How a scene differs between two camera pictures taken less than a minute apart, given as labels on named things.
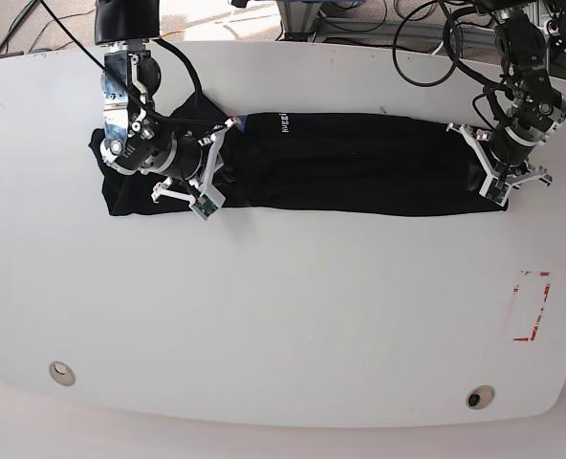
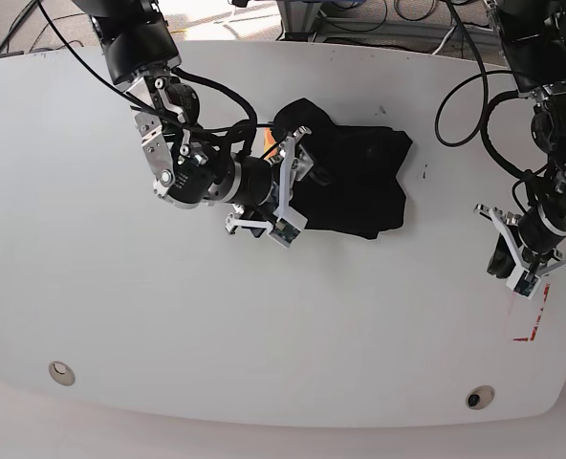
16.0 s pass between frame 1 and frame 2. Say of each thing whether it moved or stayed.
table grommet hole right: stayed
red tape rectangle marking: stayed
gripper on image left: moved
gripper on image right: moved
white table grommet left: stayed
